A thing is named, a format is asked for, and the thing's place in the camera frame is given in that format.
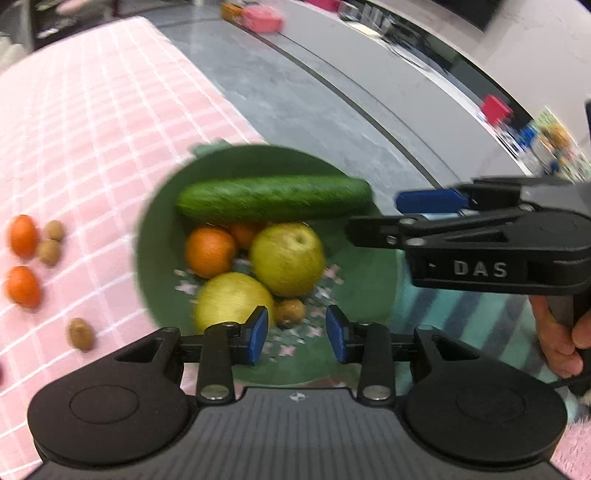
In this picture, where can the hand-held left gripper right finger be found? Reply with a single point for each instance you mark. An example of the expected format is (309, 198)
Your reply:
(334, 334)

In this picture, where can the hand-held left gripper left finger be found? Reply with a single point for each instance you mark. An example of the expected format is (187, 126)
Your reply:
(259, 334)

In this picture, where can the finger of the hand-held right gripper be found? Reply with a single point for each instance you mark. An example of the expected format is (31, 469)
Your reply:
(392, 230)
(429, 201)

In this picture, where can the brown longan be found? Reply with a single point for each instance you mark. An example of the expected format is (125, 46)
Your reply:
(81, 333)
(48, 251)
(54, 229)
(291, 310)

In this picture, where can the yellow-green pear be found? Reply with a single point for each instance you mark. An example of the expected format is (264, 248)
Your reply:
(286, 258)
(233, 300)

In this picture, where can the green colander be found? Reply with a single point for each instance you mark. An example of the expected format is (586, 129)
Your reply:
(369, 277)

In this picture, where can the orange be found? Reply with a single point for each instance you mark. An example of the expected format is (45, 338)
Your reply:
(210, 251)
(23, 286)
(244, 233)
(23, 235)

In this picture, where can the green cucumber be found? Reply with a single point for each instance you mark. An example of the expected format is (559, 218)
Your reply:
(277, 199)

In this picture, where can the person's right hand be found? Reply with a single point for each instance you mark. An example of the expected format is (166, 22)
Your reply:
(554, 337)

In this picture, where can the teal striped cloth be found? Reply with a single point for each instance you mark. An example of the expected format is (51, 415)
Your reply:
(461, 318)

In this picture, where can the red box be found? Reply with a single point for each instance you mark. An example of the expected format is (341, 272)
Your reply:
(496, 108)

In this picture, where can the colourful printed packet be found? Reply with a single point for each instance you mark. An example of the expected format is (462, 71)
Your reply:
(556, 143)

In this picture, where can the grey television console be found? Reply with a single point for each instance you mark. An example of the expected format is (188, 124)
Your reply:
(415, 60)

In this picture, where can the pink fluffy rug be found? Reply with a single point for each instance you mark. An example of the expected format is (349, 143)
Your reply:
(572, 443)

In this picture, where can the pink box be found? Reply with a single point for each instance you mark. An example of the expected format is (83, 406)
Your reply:
(263, 17)

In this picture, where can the pink checked tablecloth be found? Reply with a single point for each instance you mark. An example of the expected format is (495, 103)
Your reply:
(92, 138)

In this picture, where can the yellow box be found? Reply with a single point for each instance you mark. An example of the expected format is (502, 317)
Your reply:
(231, 9)

